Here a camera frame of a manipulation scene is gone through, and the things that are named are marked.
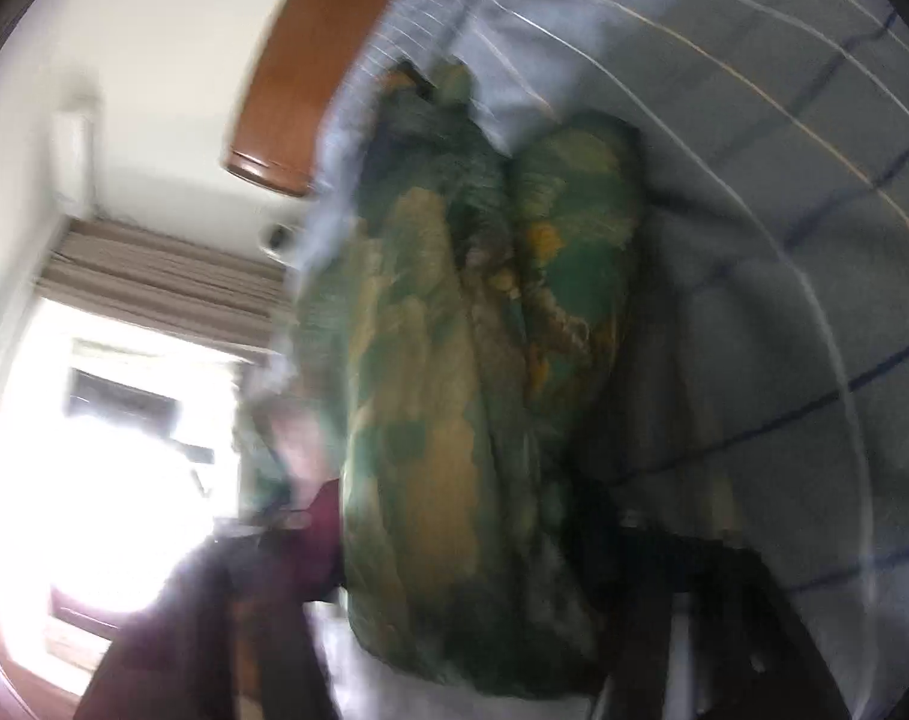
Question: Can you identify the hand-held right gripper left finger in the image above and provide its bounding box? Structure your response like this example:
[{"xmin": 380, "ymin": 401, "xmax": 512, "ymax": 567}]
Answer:
[{"xmin": 75, "ymin": 476, "xmax": 346, "ymax": 720}]

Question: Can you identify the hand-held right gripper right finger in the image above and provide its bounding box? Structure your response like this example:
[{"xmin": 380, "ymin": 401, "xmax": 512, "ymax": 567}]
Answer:
[{"xmin": 570, "ymin": 484, "xmax": 853, "ymax": 720}]

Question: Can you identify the green floral jacket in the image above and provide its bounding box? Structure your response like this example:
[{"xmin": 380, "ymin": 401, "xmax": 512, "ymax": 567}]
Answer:
[{"xmin": 236, "ymin": 58, "xmax": 646, "ymax": 700}]

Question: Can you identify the window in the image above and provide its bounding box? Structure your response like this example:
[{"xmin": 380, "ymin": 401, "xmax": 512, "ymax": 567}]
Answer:
[{"xmin": 0, "ymin": 296, "xmax": 256, "ymax": 672}]

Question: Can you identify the beige curtain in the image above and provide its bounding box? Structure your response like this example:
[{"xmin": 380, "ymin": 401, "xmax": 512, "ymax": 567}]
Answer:
[{"xmin": 34, "ymin": 214, "xmax": 294, "ymax": 357}]

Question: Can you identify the blue checked bedsheet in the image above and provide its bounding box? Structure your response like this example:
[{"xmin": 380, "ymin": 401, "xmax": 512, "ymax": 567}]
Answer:
[{"xmin": 236, "ymin": 0, "xmax": 909, "ymax": 720}]

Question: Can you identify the white air conditioner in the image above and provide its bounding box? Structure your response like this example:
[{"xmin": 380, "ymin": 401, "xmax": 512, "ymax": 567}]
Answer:
[{"xmin": 49, "ymin": 109, "xmax": 99, "ymax": 215}]

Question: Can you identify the wooden headboard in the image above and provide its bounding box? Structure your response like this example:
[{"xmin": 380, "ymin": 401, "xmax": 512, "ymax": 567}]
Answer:
[{"xmin": 220, "ymin": 0, "xmax": 433, "ymax": 200}]

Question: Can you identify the white round camera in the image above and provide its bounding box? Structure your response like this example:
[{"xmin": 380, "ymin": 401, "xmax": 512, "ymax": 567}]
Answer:
[{"xmin": 257, "ymin": 221, "xmax": 301, "ymax": 262}]

